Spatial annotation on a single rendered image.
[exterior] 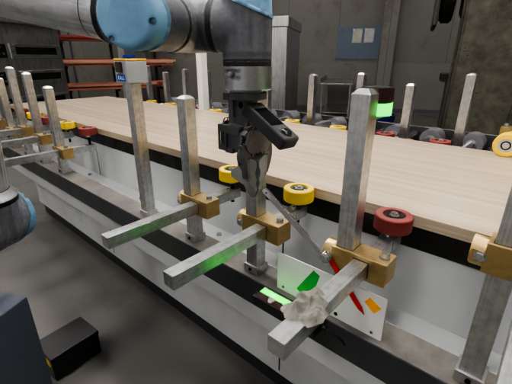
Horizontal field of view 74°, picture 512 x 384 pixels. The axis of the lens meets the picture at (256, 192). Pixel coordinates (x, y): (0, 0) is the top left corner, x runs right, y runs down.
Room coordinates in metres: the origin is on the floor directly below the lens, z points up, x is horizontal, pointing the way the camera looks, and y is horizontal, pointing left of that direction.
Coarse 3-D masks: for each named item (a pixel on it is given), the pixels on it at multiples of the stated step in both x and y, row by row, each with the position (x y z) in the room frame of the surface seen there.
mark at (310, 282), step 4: (312, 272) 0.63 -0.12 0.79; (308, 276) 0.64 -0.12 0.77; (312, 276) 0.63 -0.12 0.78; (316, 276) 0.62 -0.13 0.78; (304, 280) 0.64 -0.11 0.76; (308, 280) 0.64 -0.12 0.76; (312, 280) 0.63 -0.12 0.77; (316, 280) 0.62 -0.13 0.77; (300, 284) 0.65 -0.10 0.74; (304, 284) 0.64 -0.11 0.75; (308, 284) 0.64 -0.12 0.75; (312, 284) 0.63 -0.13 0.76; (316, 284) 0.62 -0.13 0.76; (296, 288) 0.66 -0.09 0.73; (300, 288) 0.65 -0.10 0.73; (304, 288) 0.64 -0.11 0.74; (308, 288) 0.64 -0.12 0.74; (312, 288) 0.63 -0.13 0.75
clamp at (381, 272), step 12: (336, 240) 0.63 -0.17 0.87; (336, 252) 0.60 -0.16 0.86; (348, 252) 0.58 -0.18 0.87; (360, 252) 0.58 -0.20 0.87; (372, 252) 0.58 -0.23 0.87; (336, 264) 0.59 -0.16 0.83; (372, 264) 0.55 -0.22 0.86; (384, 264) 0.53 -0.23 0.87; (372, 276) 0.54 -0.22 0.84; (384, 276) 0.53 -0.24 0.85
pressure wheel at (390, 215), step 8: (384, 208) 0.70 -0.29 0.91; (392, 208) 0.70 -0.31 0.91; (376, 216) 0.67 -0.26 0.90; (384, 216) 0.66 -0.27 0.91; (392, 216) 0.67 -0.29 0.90; (400, 216) 0.67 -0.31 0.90; (408, 216) 0.66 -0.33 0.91; (376, 224) 0.66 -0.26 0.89; (384, 224) 0.65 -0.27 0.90; (392, 224) 0.64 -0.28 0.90; (400, 224) 0.63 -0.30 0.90; (408, 224) 0.64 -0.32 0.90; (384, 232) 0.65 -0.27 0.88; (392, 232) 0.64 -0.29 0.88; (400, 232) 0.63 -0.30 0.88; (408, 232) 0.64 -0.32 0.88
